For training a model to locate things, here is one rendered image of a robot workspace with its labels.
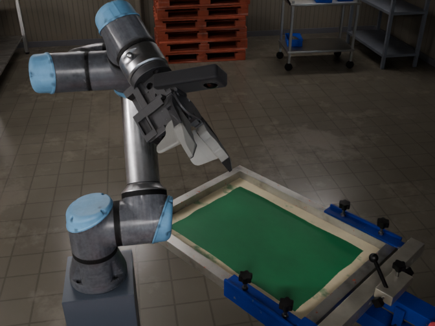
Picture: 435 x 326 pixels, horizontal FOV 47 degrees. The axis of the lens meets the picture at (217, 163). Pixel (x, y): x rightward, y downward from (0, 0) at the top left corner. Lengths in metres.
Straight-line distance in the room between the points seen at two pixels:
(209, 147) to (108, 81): 0.25
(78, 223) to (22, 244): 2.37
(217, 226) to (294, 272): 0.37
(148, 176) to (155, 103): 0.49
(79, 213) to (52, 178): 3.02
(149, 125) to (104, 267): 0.60
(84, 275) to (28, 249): 2.22
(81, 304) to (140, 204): 0.30
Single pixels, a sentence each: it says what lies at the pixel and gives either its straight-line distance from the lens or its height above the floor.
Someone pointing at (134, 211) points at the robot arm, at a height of 1.41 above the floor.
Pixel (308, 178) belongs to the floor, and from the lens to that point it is 4.10.
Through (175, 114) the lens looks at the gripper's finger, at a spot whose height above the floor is 1.82.
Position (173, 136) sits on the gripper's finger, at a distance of 0.74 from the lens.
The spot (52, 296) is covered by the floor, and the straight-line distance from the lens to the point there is 3.15.
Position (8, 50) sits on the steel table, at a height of 0.26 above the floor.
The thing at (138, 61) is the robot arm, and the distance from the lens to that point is 0.84.
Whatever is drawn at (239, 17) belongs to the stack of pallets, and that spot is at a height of 0.56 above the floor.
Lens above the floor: 2.13
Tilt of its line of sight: 30 degrees down
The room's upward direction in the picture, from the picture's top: straight up
